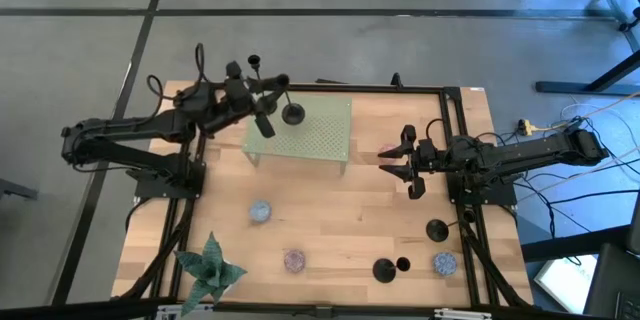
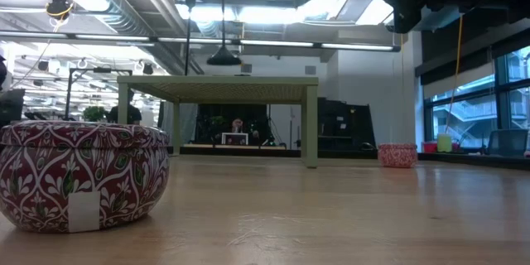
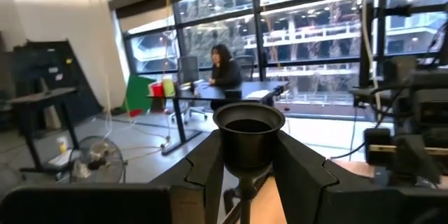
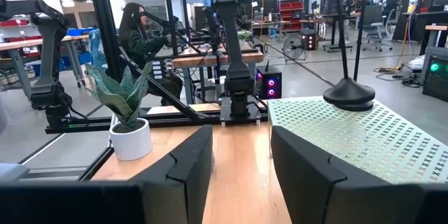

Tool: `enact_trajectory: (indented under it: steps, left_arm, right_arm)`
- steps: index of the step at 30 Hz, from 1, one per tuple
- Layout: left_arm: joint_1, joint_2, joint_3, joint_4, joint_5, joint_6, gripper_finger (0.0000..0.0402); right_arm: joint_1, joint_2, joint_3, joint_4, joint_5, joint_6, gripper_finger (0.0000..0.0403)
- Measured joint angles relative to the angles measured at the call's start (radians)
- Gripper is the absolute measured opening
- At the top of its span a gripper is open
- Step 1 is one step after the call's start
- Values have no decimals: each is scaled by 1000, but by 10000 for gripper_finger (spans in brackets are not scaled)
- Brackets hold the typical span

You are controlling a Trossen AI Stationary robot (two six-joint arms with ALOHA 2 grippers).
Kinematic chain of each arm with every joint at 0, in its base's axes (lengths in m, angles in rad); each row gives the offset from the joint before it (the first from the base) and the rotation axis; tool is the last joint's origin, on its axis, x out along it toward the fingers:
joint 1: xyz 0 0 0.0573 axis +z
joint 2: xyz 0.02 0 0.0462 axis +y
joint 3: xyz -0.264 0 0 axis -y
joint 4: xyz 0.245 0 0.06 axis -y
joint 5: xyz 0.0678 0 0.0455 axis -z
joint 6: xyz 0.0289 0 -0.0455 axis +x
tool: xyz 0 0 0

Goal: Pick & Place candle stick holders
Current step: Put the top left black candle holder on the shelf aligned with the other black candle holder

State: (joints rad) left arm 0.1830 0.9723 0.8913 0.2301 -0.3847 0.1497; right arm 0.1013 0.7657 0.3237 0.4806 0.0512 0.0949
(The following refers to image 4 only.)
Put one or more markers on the grey office chair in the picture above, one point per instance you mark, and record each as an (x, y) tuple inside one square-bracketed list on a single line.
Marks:
[(378, 28)]

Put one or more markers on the blue storage bin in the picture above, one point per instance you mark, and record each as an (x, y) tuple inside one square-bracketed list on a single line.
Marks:
[(78, 32)]

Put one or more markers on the computer tower with pink lights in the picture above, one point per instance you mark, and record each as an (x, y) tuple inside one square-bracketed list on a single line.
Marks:
[(269, 84)]

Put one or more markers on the red bin shelf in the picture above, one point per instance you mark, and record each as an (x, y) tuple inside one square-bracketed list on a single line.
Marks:
[(291, 10)]

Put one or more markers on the snake plant in white pot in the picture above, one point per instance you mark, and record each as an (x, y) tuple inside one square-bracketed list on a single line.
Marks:
[(131, 143)]

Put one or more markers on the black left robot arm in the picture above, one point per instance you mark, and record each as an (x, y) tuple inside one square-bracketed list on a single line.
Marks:
[(238, 77)]

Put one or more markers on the black drawer cabinet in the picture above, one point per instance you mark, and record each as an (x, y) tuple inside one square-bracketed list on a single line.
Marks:
[(158, 70)]

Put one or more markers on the black floor fan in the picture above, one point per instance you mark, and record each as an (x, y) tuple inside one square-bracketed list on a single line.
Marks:
[(293, 47)]

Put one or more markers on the wooden workbench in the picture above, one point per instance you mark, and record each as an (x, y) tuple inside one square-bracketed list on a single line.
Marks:
[(210, 59)]

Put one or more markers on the wooden table with grey legs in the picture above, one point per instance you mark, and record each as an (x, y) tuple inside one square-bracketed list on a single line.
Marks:
[(21, 43)]

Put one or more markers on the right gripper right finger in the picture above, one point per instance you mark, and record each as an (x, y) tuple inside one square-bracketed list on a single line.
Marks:
[(315, 189)]

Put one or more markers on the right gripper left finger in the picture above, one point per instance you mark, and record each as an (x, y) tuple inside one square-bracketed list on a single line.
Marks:
[(189, 182)]

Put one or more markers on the person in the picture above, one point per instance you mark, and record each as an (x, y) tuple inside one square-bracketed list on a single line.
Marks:
[(140, 45), (347, 3)]

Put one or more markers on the computer tower with green light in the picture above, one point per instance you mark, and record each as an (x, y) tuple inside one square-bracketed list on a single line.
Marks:
[(435, 77)]

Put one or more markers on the green perforated metal shelf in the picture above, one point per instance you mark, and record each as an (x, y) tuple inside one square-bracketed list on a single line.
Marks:
[(357, 140)]

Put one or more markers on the black aluminium table frame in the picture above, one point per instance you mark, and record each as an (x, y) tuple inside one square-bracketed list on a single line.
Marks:
[(101, 24)]

